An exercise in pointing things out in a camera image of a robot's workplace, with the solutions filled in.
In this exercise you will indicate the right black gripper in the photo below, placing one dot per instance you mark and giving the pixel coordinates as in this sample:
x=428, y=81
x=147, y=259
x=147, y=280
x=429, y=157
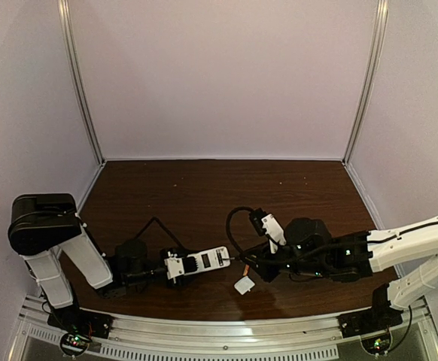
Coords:
x=259, y=263

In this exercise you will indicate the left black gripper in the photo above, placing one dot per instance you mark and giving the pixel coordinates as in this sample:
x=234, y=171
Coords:
x=184, y=278

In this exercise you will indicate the yellow handled screwdriver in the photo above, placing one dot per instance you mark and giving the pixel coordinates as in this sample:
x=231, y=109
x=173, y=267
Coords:
x=239, y=258

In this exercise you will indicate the orange battery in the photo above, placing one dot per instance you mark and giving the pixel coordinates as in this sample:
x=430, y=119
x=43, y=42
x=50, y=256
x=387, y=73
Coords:
x=246, y=270

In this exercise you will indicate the white battery cover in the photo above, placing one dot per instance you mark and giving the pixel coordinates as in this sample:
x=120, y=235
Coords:
x=244, y=285

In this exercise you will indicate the white red remote control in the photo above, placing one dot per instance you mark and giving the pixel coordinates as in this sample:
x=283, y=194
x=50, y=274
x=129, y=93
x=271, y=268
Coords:
x=206, y=261

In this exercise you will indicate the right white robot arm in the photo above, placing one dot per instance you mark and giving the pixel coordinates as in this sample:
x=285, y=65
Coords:
x=394, y=246

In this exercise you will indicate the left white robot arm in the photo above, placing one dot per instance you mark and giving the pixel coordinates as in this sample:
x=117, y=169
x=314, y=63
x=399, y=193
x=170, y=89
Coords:
x=44, y=224

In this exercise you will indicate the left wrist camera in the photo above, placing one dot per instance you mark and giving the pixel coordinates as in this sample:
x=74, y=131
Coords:
x=172, y=259

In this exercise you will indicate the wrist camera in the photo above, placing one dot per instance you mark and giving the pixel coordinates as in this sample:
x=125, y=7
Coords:
x=172, y=259
x=266, y=225

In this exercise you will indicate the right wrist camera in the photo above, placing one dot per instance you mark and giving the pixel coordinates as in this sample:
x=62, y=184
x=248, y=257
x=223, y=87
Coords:
x=266, y=225

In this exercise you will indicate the front aluminium rail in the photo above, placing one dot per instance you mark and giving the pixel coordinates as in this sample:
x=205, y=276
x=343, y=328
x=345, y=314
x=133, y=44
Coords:
x=300, y=338

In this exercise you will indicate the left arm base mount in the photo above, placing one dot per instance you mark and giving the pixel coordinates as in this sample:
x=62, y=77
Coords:
x=80, y=327

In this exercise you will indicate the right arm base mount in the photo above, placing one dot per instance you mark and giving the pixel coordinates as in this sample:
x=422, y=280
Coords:
x=374, y=324

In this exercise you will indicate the right aluminium frame post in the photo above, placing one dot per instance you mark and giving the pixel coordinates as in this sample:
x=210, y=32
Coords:
x=376, y=46

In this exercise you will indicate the aluminium frame post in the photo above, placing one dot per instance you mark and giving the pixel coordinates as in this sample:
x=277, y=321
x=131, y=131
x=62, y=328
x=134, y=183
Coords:
x=376, y=46
x=78, y=84

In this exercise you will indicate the left aluminium frame post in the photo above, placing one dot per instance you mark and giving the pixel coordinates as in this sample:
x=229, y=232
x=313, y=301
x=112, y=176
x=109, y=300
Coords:
x=78, y=84

